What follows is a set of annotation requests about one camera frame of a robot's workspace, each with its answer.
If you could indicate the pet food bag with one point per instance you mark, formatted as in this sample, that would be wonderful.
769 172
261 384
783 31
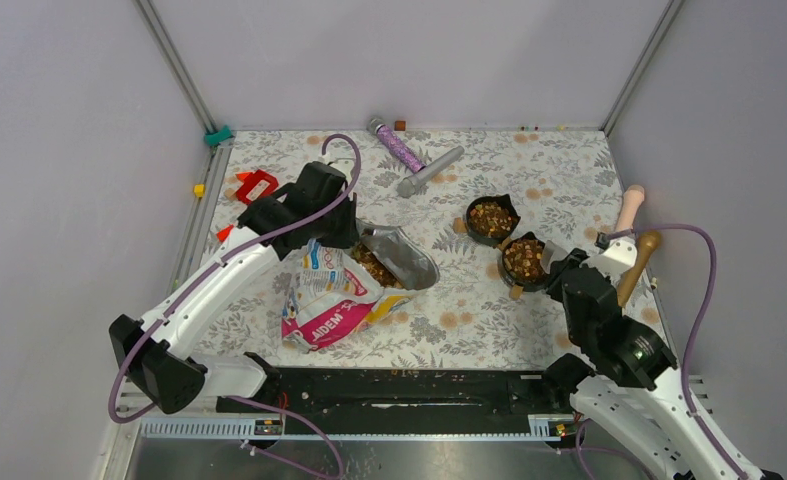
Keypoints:
336 292

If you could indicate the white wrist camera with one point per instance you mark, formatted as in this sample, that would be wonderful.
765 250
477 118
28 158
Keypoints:
616 259
336 160

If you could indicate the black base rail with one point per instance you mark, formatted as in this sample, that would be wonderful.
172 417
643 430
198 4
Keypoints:
399 403

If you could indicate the teal clip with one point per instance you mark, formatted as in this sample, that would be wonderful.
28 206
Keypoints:
216 138

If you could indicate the gold microphone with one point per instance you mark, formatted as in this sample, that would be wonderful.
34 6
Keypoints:
646 244

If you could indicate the black bowl paw print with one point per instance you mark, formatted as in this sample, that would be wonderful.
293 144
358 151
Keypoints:
522 263

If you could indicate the clear plastic scoop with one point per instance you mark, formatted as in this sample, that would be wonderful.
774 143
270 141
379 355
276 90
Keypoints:
553 257

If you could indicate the red toy block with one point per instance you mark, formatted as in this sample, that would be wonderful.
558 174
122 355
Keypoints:
259 184

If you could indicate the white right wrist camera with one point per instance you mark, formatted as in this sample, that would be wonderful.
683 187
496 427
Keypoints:
616 259

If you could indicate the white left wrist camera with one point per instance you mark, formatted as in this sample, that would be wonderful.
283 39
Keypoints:
336 160

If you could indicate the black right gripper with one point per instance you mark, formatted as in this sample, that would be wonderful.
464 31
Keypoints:
553 279

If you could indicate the small orange block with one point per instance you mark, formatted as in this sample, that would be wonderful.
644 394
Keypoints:
223 234

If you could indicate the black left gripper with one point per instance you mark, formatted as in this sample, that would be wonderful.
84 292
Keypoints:
350 237

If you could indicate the small yellow cube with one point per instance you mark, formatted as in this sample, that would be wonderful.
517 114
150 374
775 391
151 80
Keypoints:
199 191

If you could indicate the pink microphone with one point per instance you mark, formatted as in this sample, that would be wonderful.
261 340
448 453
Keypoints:
633 198

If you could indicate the black bowl fishbone print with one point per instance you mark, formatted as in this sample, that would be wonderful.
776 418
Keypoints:
490 220

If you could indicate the grey microphone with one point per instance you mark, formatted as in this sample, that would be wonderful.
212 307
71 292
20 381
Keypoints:
412 184

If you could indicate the purple glitter microphone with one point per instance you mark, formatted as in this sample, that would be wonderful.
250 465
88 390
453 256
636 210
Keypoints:
394 144

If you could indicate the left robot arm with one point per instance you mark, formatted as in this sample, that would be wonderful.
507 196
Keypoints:
156 352

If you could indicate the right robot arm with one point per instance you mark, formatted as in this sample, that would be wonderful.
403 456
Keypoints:
628 381

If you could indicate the wooden bowl stand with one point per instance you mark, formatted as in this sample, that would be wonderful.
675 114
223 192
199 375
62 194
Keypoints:
495 269

